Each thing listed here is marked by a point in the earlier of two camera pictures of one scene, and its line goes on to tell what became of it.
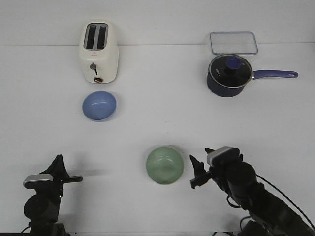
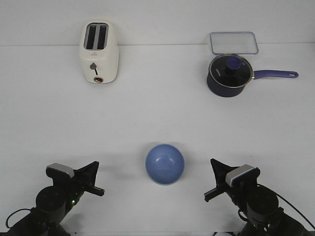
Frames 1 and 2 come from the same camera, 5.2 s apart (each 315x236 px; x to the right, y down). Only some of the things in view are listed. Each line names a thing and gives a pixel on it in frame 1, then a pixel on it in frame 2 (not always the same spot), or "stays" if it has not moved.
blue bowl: (99, 105) → (165, 164)
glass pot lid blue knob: (231, 70) stays
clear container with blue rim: (234, 42) stays
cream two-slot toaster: (99, 52) stays
